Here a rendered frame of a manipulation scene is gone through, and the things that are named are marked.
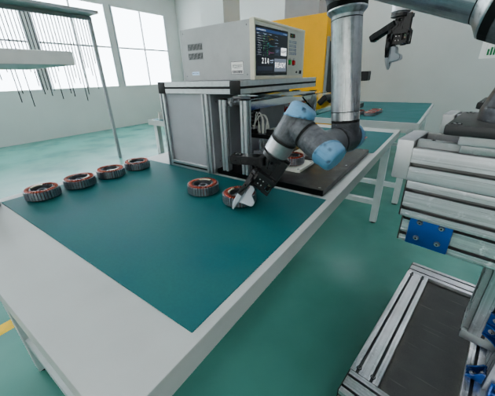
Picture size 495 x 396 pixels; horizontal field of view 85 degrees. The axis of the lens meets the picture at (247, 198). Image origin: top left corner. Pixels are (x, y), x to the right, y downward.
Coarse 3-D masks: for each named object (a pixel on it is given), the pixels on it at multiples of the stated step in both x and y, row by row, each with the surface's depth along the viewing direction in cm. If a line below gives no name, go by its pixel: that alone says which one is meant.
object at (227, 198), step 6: (234, 186) 92; (240, 186) 92; (222, 192) 88; (228, 192) 87; (234, 192) 91; (222, 198) 87; (228, 198) 84; (234, 198) 84; (228, 204) 85; (240, 204) 84
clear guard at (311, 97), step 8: (256, 96) 99; (264, 96) 97; (272, 96) 95; (280, 96) 94; (288, 96) 92; (296, 96) 90; (304, 96) 90; (312, 96) 94; (320, 96) 99; (312, 104) 90; (328, 104) 99; (320, 112) 91
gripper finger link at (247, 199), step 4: (252, 188) 81; (244, 192) 81; (248, 192) 81; (252, 192) 81; (236, 196) 81; (240, 196) 81; (244, 196) 81; (248, 196) 81; (236, 200) 81; (240, 200) 81; (244, 200) 81; (248, 200) 81; (252, 200) 81; (236, 204) 83; (248, 204) 81; (252, 204) 81
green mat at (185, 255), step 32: (64, 192) 100; (96, 192) 100; (128, 192) 99; (160, 192) 98; (256, 192) 96; (288, 192) 95; (64, 224) 78; (96, 224) 78; (128, 224) 77; (160, 224) 77; (192, 224) 76; (224, 224) 76; (256, 224) 75; (288, 224) 75; (96, 256) 63; (128, 256) 63; (160, 256) 63; (192, 256) 62; (224, 256) 62; (256, 256) 62; (128, 288) 53; (160, 288) 53; (192, 288) 53; (224, 288) 53; (192, 320) 46
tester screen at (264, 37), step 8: (256, 32) 98; (264, 32) 102; (272, 32) 106; (280, 32) 111; (256, 40) 99; (264, 40) 103; (272, 40) 108; (280, 40) 113; (256, 48) 100; (264, 48) 104; (272, 48) 109; (256, 56) 101; (264, 56) 106; (272, 56) 110; (280, 56) 115; (256, 64) 103; (264, 64) 107; (272, 64) 111; (256, 72) 104; (264, 72) 108; (272, 72) 113; (280, 72) 118
